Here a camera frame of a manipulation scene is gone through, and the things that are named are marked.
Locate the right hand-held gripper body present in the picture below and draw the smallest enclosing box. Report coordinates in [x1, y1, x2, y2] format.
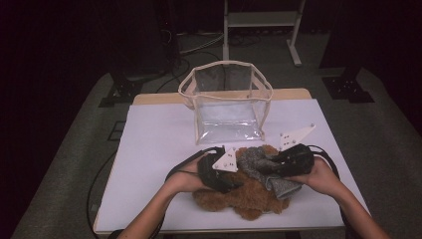
[275, 123, 317, 178]

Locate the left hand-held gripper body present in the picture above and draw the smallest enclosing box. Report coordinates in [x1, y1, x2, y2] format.
[197, 145, 240, 194]

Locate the grey knitted cloth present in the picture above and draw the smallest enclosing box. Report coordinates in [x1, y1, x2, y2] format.
[236, 145, 304, 201]

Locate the brown teddy bear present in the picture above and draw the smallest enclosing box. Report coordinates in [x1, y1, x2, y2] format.
[192, 143, 291, 222]

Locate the clear plastic bag beige trim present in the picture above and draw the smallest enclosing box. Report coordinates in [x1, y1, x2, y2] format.
[177, 60, 275, 146]

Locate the person's right hand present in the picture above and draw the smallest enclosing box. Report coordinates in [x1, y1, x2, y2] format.
[287, 155, 343, 197]

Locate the person's left hand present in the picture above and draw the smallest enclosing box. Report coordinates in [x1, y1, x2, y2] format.
[163, 154, 214, 196]

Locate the white table sheet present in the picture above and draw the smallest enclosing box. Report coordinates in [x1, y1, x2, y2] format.
[95, 99, 372, 232]

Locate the black stand base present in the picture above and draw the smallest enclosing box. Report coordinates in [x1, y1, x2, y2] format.
[98, 74, 144, 109]
[320, 68, 376, 105]

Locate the wooden table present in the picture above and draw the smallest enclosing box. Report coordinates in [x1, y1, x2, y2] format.
[93, 88, 376, 235]

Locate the dark floor plate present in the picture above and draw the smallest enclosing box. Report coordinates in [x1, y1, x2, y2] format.
[106, 120, 127, 142]

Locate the white metal stand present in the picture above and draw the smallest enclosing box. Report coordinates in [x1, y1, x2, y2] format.
[222, 0, 307, 68]

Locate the right hand-held gripper black cable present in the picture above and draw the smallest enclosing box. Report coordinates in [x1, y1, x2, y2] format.
[306, 143, 363, 239]

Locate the hand-held gripper black cable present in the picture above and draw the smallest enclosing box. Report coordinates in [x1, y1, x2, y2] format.
[87, 145, 227, 239]
[306, 143, 363, 239]

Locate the left hand-held gripper black cable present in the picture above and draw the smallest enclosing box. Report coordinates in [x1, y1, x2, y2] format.
[87, 145, 227, 239]

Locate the black floor cable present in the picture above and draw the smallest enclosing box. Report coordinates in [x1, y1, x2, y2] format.
[154, 57, 192, 95]

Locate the white floor cable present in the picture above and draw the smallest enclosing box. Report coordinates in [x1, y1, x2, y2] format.
[178, 31, 225, 56]

